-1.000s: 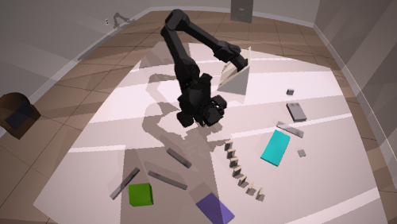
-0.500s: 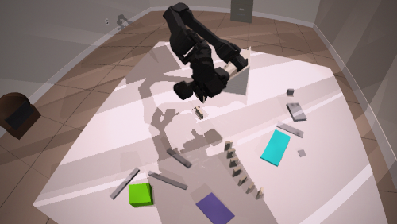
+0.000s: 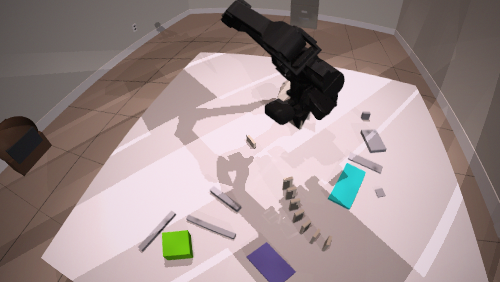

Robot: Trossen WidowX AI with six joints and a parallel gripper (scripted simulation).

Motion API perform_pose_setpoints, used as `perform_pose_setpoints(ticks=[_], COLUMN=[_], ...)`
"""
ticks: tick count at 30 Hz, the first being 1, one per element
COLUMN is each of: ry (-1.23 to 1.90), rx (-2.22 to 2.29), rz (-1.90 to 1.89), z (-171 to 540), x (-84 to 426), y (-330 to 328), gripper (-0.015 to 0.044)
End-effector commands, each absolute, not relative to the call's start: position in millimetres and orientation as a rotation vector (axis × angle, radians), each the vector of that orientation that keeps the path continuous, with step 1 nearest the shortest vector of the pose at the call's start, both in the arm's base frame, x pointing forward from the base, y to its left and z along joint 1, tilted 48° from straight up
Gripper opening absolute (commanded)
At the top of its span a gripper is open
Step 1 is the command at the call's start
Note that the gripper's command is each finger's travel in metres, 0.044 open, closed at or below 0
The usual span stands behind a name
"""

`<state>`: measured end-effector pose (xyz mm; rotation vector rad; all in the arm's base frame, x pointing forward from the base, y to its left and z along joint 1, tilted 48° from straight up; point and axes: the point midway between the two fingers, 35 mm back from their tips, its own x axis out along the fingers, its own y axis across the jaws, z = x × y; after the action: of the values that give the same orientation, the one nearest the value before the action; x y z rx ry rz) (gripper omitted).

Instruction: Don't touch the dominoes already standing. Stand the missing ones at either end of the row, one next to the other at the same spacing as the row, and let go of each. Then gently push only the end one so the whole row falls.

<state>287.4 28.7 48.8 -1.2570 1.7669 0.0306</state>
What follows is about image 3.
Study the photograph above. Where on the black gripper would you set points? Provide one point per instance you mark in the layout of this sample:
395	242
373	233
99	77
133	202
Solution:
285	111

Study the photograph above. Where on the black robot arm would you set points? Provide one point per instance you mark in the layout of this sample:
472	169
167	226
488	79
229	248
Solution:
286	45

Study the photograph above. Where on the green cube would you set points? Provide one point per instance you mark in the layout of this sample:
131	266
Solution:
177	245

